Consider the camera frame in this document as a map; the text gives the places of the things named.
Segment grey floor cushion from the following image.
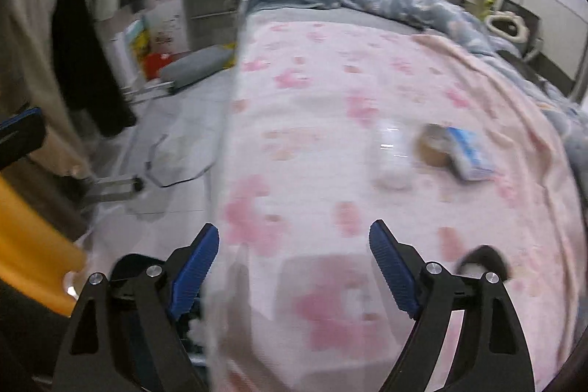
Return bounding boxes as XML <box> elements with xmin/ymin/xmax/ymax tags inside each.
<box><xmin>158</xmin><ymin>47</ymin><xmax>233</xmax><ymax>92</ymax></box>

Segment blue patterned duvet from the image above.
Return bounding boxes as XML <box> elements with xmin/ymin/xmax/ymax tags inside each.
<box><xmin>276</xmin><ymin>0</ymin><xmax>588</xmax><ymax>126</ymax></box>

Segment black curved foam piece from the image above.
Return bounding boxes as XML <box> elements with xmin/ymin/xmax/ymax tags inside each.
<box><xmin>455</xmin><ymin>245</ymin><xmax>513</xmax><ymax>283</ymax></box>

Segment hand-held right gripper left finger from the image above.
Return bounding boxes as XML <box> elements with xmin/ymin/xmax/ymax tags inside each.
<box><xmin>50</xmin><ymin>223</ymin><xmax>220</xmax><ymax>392</ymax></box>

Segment yellow picture box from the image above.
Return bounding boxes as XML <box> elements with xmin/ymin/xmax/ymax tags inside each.
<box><xmin>124</xmin><ymin>18</ymin><xmax>152</xmax><ymax>66</ymax></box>

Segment black trousers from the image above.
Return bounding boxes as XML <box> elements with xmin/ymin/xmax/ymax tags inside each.
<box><xmin>50</xmin><ymin>0</ymin><xmax>137</xmax><ymax>139</ymax></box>

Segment clear plastic bottle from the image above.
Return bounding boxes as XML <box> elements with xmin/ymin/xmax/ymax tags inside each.
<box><xmin>370</xmin><ymin>119</ymin><xmax>412</xmax><ymax>191</ymax></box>

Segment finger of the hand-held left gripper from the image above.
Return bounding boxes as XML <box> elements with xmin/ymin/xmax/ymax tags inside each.
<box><xmin>0</xmin><ymin>107</ymin><xmax>45</xmax><ymax>172</ymax></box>

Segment black mesh chair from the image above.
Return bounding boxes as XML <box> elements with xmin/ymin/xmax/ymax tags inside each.
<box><xmin>498</xmin><ymin>0</ymin><xmax>543</xmax><ymax>53</ymax></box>

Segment blue tissue packet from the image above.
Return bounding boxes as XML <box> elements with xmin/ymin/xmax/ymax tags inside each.
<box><xmin>443</xmin><ymin>126</ymin><xmax>494</xmax><ymax>181</ymax></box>

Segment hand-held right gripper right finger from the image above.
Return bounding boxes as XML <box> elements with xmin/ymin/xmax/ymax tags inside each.
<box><xmin>369</xmin><ymin>219</ymin><xmax>536</xmax><ymax>392</ymax></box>

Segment clear plastic bag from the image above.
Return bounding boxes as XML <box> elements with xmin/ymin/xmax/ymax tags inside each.
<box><xmin>184</xmin><ymin>249</ymin><xmax>382</xmax><ymax>392</ymax></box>

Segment rack of hanging clothes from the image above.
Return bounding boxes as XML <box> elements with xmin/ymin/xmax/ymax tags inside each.
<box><xmin>0</xmin><ymin>0</ymin><xmax>122</xmax><ymax>172</ymax></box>

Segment brown tape roll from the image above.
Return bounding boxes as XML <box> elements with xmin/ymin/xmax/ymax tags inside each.
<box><xmin>416</xmin><ymin>123</ymin><xmax>453</xmax><ymax>167</ymax></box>

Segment red box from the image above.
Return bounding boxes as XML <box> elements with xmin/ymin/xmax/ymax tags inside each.
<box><xmin>142</xmin><ymin>52</ymin><xmax>178</xmax><ymax>80</ymax></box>

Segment pink printed blanket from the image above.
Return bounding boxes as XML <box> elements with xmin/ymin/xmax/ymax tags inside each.
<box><xmin>204</xmin><ymin>21</ymin><xmax>575</xmax><ymax>392</ymax></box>

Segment black floor cable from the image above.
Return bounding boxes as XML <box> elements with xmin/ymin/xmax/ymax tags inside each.
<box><xmin>144</xmin><ymin>132</ymin><xmax>216</xmax><ymax>188</ymax></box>

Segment white plush pet bed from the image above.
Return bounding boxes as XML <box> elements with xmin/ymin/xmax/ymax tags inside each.
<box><xmin>486</xmin><ymin>10</ymin><xmax>529</xmax><ymax>46</ymax></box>

